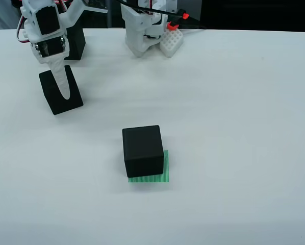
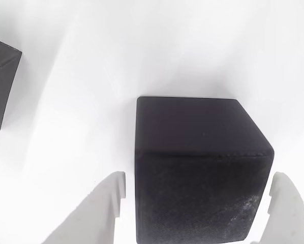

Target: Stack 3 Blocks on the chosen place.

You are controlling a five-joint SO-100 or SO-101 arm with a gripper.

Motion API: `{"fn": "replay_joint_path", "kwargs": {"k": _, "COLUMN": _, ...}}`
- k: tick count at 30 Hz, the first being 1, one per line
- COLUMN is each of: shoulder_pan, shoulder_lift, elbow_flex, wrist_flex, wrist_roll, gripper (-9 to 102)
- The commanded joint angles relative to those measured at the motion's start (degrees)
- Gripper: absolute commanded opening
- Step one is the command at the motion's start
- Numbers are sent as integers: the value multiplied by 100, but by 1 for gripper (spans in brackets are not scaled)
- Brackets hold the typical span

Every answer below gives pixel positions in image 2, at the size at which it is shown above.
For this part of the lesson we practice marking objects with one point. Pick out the black cube with white scuff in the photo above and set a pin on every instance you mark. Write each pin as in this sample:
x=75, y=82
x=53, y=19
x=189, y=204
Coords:
x=197, y=178

